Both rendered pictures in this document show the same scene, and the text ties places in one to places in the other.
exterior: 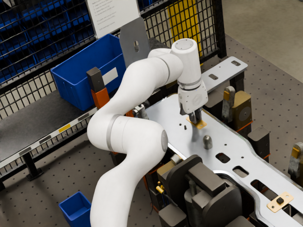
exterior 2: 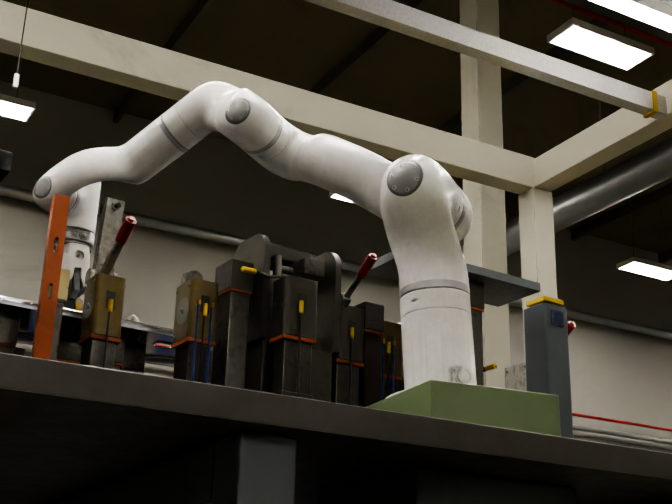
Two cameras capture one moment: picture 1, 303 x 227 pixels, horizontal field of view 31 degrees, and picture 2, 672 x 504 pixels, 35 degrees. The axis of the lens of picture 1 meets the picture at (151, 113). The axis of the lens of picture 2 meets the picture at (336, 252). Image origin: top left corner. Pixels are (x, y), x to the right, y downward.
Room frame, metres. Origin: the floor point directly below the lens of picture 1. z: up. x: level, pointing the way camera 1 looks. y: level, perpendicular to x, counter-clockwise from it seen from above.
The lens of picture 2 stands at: (1.12, 1.96, 0.40)
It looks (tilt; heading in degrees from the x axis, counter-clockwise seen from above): 21 degrees up; 265
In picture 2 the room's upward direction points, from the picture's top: 2 degrees clockwise
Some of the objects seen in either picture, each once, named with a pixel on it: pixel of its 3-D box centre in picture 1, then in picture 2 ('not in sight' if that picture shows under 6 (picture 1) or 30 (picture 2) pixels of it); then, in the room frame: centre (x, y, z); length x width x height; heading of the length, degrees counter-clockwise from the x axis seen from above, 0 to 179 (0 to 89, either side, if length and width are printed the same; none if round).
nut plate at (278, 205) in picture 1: (280, 201); not in sight; (1.03, -0.32, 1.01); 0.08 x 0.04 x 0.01; 117
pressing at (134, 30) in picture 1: (138, 60); not in sight; (1.68, 0.00, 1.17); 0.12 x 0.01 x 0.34; 117
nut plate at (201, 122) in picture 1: (196, 120); not in sight; (1.47, -0.15, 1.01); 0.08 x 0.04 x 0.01; 27
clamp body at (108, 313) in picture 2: (151, 178); (98, 371); (1.36, 0.05, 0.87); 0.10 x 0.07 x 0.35; 117
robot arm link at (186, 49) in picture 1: (185, 60); (76, 204); (1.47, -0.15, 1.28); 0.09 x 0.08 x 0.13; 59
